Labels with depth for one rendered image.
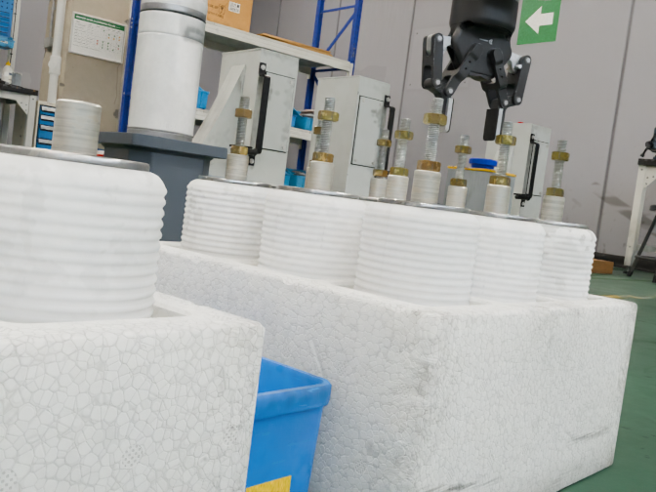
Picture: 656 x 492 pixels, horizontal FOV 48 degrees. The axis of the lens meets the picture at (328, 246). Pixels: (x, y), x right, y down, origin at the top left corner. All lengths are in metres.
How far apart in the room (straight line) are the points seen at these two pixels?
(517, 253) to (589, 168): 5.69
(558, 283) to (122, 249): 0.51
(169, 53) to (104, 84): 6.06
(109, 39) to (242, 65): 4.12
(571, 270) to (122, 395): 0.53
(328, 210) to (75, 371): 0.36
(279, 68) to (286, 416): 2.64
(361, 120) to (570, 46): 3.59
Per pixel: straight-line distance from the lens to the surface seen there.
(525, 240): 0.68
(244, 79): 3.10
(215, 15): 6.02
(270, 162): 3.05
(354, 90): 3.36
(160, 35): 1.07
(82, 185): 0.35
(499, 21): 0.87
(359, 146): 3.34
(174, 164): 1.04
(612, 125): 6.32
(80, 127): 0.39
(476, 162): 1.04
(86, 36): 7.08
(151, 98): 1.06
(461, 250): 0.58
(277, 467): 0.52
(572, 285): 0.78
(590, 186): 6.33
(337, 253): 0.65
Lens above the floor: 0.25
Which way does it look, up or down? 4 degrees down
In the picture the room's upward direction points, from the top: 7 degrees clockwise
